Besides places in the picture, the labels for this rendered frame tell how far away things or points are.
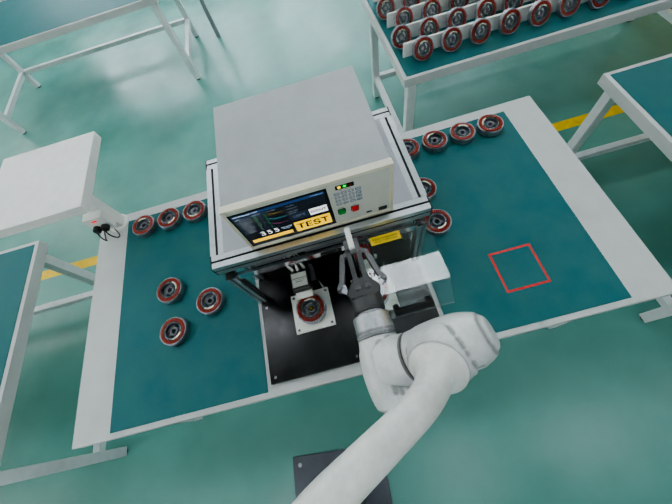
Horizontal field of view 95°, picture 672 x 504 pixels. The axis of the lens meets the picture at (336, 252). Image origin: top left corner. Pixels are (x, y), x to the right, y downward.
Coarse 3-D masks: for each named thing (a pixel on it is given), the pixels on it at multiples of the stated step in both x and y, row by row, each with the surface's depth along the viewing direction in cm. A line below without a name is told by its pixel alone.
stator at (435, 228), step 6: (432, 210) 125; (438, 210) 125; (426, 216) 125; (432, 216) 126; (438, 216) 126; (444, 216) 124; (450, 216) 123; (432, 222) 125; (438, 222) 126; (444, 222) 124; (450, 222) 122; (432, 228) 122; (438, 228) 122; (444, 228) 121; (438, 234) 123
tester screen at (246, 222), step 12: (288, 204) 77; (300, 204) 78; (312, 204) 80; (324, 204) 81; (240, 216) 77; (252, 216) 78; (264, 216) 79; (276, 216) 81; (288, 216) 82; (312, 216) 84; (240, 228) 82; (252, 228) 83; (264, 228) 84; (288, 228) 87; (252, 240) 88; (264, 240) 90
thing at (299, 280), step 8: (296, 264) 113; (304, 264) 112; (296, 272) 109; (304, 272) 108; (296, 280) 107; (304, 280) 107; (296, 288) 106; (304, 288) 107; (312, 288) 109; (296, 296) 109; (304, 296) 109
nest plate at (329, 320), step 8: (328, 296) 118; (296, 304) 118; (328, 304) 116; (328, 312) 115; (296, 320) 116; (328, 320) 114; (296, 328) 115; (304, 328) 114; (312, 328) 114; (320, 328) 113
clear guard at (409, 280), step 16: (400, 224) 94; (416, 224) 93; (368, 240) 93; (400, 240) 92; (416, 240) 91; (432, 240) 90; (384, 256) 90; (400, 256) 90; (416, 256) 89; (432, 256) 88; (368, 272) 89; (384, 272) 88; (400, 272) 88; (416, 272) 87; (432, 272) 86; (448, 272) 85; (384, 288) 86; (400, 288) 86; (416, 288) 85; (432, 288) 86; (448, 288) 86; (400, 304) 87
